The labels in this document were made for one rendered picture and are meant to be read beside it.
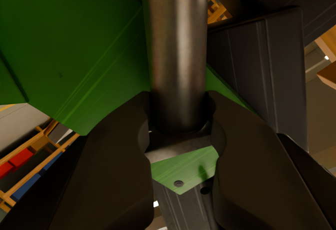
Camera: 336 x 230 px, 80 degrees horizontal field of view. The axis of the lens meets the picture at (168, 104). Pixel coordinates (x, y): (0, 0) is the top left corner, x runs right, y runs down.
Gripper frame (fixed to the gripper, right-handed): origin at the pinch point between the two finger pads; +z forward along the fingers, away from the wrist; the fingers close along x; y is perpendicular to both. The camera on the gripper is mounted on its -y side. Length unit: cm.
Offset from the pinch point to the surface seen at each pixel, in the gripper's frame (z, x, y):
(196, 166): 2.6, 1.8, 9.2
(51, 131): 15.4, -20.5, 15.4
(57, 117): 2.6, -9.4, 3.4
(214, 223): 0.2, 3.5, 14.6
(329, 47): 67, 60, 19
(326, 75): 43, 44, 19
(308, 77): 569, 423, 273
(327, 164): 149, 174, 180
